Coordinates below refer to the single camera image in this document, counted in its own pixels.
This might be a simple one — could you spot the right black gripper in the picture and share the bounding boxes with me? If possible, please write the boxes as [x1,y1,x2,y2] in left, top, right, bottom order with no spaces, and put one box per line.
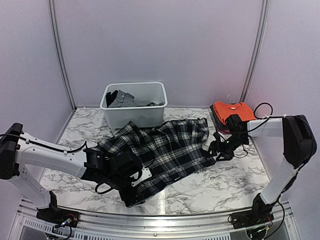
[205,134,248,161]

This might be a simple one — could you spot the orange t-shirt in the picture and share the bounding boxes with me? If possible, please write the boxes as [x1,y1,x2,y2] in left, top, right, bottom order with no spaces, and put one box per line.
[213,101,257,125]

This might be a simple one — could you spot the black white plaid shirt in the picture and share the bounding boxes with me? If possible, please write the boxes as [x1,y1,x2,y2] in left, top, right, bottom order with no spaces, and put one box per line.
[96,118,216,200]

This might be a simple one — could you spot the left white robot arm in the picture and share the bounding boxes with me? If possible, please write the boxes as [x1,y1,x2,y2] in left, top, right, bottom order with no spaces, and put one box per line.
[0,123,152,223]

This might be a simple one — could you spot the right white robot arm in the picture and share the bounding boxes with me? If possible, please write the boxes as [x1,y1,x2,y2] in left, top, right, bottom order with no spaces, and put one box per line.
[208,114,317,224]

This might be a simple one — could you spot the white plastic laundry bin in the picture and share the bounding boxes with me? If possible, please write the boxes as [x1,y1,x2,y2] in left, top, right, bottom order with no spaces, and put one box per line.
[99,82,168,130]

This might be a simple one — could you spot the folded pink garment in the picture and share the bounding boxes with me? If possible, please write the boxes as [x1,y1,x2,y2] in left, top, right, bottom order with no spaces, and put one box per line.
[218,130,231,135]

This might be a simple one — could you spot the folded dark striped shirt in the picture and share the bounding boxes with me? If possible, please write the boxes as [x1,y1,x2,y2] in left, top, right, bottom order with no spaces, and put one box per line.
[210,104,229,133]

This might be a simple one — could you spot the grey garment in bin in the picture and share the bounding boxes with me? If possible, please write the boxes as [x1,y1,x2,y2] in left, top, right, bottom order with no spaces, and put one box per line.
[109,90,164,108]

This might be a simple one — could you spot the black garment in bin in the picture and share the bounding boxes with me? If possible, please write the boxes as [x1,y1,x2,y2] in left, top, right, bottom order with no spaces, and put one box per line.
[105,90,119,107]

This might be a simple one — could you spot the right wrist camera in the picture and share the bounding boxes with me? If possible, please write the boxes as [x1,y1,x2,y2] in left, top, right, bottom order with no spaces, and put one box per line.
[225,114,248,134]

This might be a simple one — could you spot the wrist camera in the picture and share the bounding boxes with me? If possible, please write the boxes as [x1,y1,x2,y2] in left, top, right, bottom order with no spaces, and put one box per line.
[112,151,143,182]
[225,114,248,134]

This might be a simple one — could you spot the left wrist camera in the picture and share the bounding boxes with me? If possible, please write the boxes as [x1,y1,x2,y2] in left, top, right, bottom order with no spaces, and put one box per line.
[112,151,143,182]

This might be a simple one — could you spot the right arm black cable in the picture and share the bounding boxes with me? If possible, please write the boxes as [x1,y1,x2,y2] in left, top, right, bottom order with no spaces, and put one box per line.
[232,101,287,160]

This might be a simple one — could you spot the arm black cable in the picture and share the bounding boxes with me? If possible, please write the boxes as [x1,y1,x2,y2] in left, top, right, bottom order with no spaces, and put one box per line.
[232,101,287,160]
[0,133,113,195]

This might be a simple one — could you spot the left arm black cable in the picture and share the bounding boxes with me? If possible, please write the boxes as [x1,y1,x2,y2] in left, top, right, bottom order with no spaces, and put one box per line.
[0,133,113,195]

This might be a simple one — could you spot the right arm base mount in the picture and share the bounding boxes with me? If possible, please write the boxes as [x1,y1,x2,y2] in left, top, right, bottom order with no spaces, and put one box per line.
[227,194,277,229]

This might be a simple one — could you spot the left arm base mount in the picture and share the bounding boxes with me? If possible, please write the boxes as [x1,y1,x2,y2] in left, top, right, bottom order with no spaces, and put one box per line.
[36,191,80,228]

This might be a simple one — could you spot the aluminium front frame rail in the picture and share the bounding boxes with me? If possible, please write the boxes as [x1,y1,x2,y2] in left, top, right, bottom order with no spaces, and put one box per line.
[9,197,301,240]

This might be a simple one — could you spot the right aluminium wall post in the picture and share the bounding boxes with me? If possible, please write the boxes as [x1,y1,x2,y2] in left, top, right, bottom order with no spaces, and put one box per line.
[239,0,270,102]

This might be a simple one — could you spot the aluminium wall post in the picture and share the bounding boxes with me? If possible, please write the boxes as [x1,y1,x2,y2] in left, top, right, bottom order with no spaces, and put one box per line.
[47,0,77,112]
[239,0,270,102]

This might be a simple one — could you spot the left aluminium wall post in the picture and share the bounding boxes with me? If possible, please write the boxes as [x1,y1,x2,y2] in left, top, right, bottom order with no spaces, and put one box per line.
[47,0,77,112]

